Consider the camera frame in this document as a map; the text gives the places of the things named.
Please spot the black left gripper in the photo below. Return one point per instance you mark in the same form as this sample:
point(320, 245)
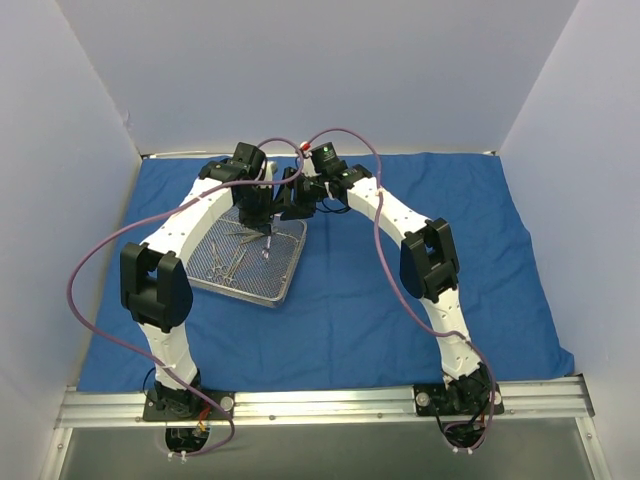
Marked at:
point(255, 216)

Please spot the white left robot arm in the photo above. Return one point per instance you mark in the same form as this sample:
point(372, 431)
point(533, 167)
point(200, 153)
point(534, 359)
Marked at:
point(153, 281)

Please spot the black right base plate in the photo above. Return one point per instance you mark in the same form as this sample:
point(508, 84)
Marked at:
point(458, 398)

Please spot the steel mesh instrument tray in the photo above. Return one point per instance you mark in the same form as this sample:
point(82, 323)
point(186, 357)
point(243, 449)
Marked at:
point(260, 281)

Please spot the steel surgical forceps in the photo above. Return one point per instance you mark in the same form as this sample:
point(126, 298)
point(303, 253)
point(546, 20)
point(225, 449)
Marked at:
point(247, 236)

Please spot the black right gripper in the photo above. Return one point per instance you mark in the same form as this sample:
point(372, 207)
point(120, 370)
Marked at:
point(292, 195)

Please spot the steel surgical scissors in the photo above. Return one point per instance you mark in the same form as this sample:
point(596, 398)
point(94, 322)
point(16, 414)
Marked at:
point(224, 273)

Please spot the aluminium front rail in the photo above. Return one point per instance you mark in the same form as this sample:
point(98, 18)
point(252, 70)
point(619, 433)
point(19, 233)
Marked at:
point(566, 397)

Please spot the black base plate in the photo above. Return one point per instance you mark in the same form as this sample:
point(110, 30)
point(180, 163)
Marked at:
point(220, 402)
point(458, 398)

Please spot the steel surgical clamp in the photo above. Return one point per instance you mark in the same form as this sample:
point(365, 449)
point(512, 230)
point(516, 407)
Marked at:
point(267, 245)

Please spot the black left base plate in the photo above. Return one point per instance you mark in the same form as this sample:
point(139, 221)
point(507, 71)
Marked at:
point(220, 402)

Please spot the blue surgical cloth wrap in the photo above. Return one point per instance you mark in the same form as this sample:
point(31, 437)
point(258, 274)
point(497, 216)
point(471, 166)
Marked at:
point(341, 326)

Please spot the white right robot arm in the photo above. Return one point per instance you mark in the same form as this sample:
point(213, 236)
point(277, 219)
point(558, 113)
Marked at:
point(417, 254)

